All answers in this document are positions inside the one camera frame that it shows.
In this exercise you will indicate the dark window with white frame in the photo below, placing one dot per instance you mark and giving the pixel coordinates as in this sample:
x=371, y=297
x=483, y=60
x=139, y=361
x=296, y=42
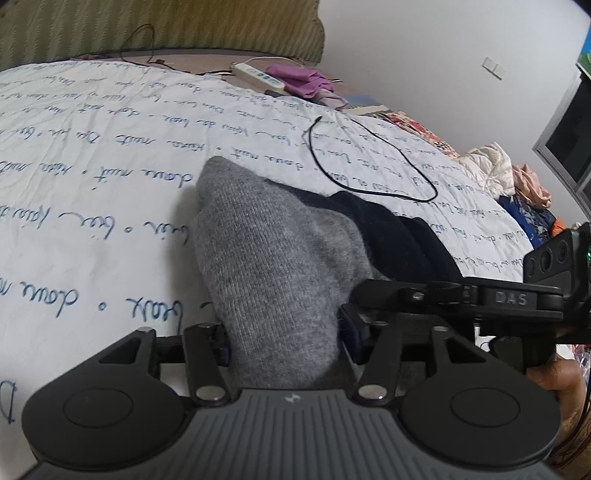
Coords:
x=564, y=144

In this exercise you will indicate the person's right hand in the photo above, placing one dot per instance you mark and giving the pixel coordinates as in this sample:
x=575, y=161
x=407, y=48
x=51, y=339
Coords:
x=565, y=378

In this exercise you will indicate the white quilt with blue script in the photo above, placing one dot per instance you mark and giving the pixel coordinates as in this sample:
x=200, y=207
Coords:
x=99, y=161

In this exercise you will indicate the white wall switch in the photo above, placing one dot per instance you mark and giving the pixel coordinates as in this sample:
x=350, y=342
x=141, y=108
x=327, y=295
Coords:
x=493, y=68

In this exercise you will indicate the purple garment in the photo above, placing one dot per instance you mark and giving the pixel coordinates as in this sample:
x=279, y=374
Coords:
x=307, y=84

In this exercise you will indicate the olive padded headboard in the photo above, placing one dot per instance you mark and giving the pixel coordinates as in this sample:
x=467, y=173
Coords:
x=45, y=31

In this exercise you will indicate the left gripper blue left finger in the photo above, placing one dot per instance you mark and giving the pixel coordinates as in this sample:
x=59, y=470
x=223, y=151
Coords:
x=206, y=350

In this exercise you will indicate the pile of mixed clothes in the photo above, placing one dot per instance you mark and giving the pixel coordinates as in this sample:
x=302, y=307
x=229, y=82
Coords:
x=516, y=188

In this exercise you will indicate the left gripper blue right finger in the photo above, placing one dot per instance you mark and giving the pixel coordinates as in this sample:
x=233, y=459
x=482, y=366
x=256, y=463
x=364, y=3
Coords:
x=391, y=349

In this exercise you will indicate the grey sweater with navy sleeves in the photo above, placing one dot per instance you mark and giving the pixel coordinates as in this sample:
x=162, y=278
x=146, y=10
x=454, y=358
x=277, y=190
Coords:
x=279, y=262

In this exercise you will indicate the white power strip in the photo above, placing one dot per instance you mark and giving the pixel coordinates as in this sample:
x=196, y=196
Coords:
x=257, y=78

